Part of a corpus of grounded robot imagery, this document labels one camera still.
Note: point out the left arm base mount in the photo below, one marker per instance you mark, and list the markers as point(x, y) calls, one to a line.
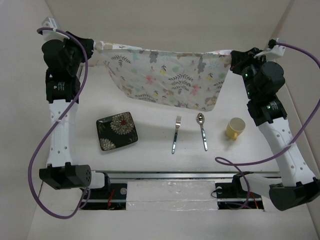
point(111, 197)

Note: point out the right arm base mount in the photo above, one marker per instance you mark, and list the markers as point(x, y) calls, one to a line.
point(231, 196)

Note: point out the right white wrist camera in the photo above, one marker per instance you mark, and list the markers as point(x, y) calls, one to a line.
point(274, 50)

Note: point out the silver spoon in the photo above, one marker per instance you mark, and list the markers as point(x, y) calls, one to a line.
point(200, 119)

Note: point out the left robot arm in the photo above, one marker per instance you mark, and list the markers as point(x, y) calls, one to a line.
point(63, 170)

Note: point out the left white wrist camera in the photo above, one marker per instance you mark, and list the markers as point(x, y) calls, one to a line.
point(49, 24)

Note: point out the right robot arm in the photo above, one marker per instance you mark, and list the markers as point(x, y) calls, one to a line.
point(298, 184)

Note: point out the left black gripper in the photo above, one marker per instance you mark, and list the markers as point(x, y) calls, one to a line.
point(88, 44)

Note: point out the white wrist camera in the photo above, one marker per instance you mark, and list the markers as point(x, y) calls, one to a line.
point(49, 24)
point(274, 50)

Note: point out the aluminium front rail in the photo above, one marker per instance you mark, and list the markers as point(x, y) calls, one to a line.
point(167, 175)

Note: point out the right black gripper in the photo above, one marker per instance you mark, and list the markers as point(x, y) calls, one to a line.
point(253, 55)

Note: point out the black floral square plate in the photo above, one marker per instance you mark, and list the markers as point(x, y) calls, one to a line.
point(116, 131)

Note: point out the yellow mug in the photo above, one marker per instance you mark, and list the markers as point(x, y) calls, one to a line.
point(235, 127)

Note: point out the silver fork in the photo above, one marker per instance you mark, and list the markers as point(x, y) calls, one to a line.
point(177, 126)

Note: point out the floral animal print cloth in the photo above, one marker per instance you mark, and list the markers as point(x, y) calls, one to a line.
point(177, 79)

